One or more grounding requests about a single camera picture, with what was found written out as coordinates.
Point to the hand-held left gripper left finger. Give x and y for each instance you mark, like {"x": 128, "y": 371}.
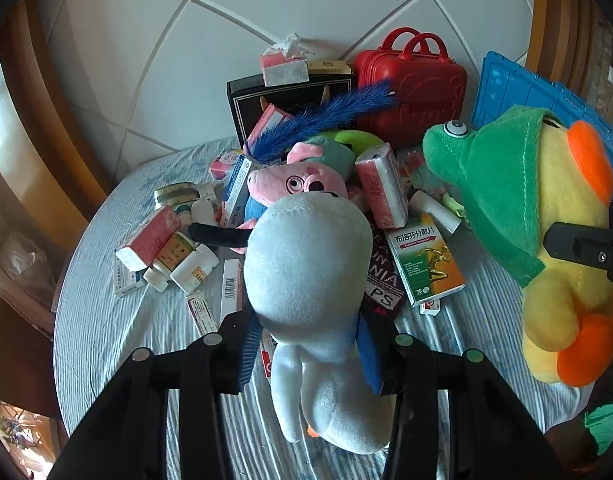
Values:
{"x": 249, "y": 355}

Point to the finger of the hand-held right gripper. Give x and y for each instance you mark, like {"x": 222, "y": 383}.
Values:
{"x": 581, "y": 245}

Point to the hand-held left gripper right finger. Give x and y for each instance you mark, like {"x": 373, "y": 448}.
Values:
{"x": 369, "y": 360}

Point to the yellow duck plush green hood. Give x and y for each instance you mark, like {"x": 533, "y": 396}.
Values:
{"x": 546, "y": 185}

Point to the white plush toy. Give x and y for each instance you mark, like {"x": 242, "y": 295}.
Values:
{"x": 306, "y": 270}

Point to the blue plastic crate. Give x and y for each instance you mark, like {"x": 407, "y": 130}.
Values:
{"x": 506, "y": 90}

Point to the pink pig plush teal dress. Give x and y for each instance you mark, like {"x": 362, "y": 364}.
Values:
{"x": 331, "y": 152}

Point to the red and white medicine box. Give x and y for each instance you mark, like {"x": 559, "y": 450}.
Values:
{"x": 201, "y": 312}

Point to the white barcode box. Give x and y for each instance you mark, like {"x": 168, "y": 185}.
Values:
{"x": 230, "y": 290}

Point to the small red white box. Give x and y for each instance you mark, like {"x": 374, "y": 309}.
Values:
{"x": 430, "y": 307}

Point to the maroon knit hat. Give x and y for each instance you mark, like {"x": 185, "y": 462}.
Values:
{"x": 386, "y": 280}

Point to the white pill bottle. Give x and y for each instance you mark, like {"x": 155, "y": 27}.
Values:
{"x": 194, "y": 270}

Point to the blue striped bedsheet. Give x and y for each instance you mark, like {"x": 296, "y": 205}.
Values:
{"x": 136, "y": 340}

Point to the green and orange medicine box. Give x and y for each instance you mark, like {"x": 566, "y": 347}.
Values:
{"x": 426, "y": 260}

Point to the yellow label pill bottle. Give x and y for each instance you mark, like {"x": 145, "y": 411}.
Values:
{"x": 169, "y": 257}

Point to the white box blue stripe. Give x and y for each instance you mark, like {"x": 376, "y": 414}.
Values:
{"x": 131, "y": 276}

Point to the small white bottle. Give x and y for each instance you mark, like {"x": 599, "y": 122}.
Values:
{"x": 202, "y": 210}

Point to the pink pocket tissue pack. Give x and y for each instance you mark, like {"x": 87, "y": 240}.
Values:
{"x": 384, "y": 185}
{"x": 149, "y": 237}

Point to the blue and white medicine box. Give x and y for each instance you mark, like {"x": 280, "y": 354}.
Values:
{"x": 239, "y": 185}

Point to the pink pig plush blue body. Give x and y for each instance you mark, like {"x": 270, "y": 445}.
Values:
{"x": 281, "y": 180}

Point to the green cloth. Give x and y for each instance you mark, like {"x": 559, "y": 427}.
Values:
{"x": 606, "y": 425}

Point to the small pink box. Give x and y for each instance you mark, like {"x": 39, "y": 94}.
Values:
{"x": 225, "y": 162}

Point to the red small suitcase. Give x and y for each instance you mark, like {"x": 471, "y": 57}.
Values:
{"x": 411, "y": 90}

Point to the pink and white box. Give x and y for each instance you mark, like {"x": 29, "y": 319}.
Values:
{"x": 269, "y": 122}

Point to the blue feather duster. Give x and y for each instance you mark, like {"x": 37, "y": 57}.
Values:
{"x": 316, "y": 115}

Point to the black cardboard box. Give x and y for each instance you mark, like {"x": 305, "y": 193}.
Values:
{"x": 246, "y": 105}

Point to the red tissue pack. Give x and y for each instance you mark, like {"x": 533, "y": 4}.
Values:
{"x": 284, "y": 65}

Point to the cream gold box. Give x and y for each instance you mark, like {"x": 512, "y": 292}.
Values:
{"x": 329, "y": 67}

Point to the wooden framed white headboard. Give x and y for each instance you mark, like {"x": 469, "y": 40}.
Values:
{"x": 186, "y": 60}

